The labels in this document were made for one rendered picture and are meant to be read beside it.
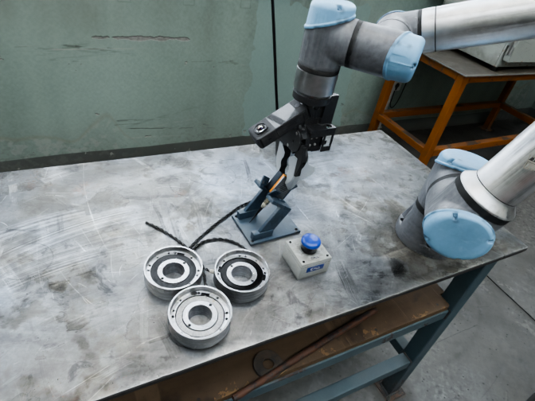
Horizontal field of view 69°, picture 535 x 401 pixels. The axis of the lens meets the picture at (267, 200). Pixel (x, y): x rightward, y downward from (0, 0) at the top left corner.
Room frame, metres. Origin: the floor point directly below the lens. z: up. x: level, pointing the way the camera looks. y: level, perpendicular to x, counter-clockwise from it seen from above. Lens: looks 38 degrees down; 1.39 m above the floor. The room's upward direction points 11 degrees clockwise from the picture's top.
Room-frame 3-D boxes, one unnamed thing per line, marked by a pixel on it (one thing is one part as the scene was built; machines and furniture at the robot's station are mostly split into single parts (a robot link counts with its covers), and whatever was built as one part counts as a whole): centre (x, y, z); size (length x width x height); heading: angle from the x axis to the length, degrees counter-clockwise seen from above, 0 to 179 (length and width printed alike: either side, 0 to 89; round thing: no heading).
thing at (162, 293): (0.46, 0.14, 0.82); 0.10 x 0.10 x 0.04
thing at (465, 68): (2.86, -1.40, 0.39); 1.50 x 0.62 x 0.78; 123
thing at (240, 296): (0.48, 0.02, 0.82); 0.10 x 0.10 x 0.04
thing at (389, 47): (0.68, -0.14, 1.22); 0.11 x 0.11 x 0.08; 76
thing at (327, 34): (0.69, -0.05, 1.22); 0.09 x 0.08 x 0.11; 76
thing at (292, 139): (0.69, -0.05, 1.06); 0.09 x 0.08 x 0.12; 125
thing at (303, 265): (0.57, -0.11, 0.82); 0.08 x 0.07 x 0.05; 123
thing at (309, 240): (0.57, -0.10, 0.85); 0.04 x 0.04 x 0.05
